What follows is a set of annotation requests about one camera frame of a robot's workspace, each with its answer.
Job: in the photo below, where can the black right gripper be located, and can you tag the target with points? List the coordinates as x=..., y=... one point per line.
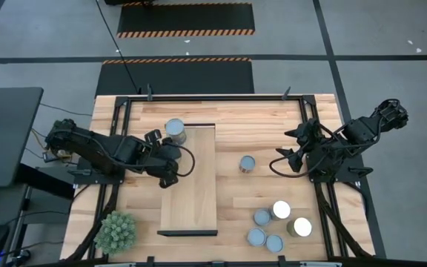
x=310, y=142

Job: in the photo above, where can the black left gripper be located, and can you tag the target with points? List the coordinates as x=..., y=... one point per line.
x=167, y=159

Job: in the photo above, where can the large yellow label can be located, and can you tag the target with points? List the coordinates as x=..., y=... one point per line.
x=175, y=128

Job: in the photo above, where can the large carrots can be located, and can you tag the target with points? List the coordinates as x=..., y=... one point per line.
x=280, y=210

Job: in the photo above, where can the small teal can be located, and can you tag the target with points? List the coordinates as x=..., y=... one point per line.
x=262, y=217

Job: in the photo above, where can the large peaches can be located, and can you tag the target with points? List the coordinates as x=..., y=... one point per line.
x=301, y=227

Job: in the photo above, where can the peas can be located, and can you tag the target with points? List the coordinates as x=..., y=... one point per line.
x=256, y=237

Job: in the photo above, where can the small red green can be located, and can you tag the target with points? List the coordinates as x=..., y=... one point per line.
x=274, y=243

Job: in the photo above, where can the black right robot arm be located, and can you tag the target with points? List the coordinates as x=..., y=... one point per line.
x=358, y=130

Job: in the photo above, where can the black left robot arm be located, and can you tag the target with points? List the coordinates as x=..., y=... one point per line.
x=98, y=148

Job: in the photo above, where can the black mat with striped edge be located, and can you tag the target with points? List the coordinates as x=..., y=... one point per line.
x=176, y=78
x=185, y=18

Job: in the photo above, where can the green artificial plant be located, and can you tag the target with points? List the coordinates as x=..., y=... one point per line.
x=115, y=233

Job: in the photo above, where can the black desk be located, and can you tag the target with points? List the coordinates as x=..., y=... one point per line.
x=9, y=141

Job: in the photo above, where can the wooden shelf with black frame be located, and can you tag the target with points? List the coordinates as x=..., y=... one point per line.
x=189, y=185

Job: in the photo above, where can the black frame bracket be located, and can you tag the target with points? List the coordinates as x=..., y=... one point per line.
x=149, y=92
x=286, y=93

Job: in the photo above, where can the black metal table frame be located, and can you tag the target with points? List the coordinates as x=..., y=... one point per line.
x=217, y=98

